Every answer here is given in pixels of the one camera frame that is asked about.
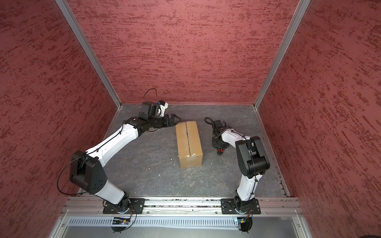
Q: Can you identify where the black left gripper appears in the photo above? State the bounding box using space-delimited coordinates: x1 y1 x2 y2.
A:
149 114 182 128

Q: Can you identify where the red black utility knife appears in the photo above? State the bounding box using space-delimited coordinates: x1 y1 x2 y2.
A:
216 148 224 155

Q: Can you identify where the brown cardboard express box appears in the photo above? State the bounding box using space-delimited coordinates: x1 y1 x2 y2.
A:
176 121 203 169

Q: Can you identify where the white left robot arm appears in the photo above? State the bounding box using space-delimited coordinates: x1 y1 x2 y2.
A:
69 100 181 214

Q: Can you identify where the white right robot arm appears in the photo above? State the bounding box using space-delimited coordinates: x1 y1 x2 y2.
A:
209 120 270 214

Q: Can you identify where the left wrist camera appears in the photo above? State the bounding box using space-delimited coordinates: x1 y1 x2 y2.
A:
157 100 169 117

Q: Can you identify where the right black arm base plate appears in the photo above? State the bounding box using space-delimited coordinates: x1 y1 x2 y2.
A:
221 197 261 215

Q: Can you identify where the white slotted cable duct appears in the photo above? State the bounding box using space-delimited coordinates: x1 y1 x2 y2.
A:
67 216 238 229

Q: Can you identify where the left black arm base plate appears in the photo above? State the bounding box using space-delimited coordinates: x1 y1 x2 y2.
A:
103 198 146 215

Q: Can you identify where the aluminium front rail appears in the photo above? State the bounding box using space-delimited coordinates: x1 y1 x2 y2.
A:
60 195 304 217

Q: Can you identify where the right aluminium corner post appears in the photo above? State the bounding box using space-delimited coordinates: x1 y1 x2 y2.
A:
254 0 311 111

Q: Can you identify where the aluminium corner post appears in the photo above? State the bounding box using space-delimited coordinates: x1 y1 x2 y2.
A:
254 0 311 111
55 0 122 110

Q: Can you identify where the left aluminium corner post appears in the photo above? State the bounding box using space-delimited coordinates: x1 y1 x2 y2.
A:
55 0 122 110

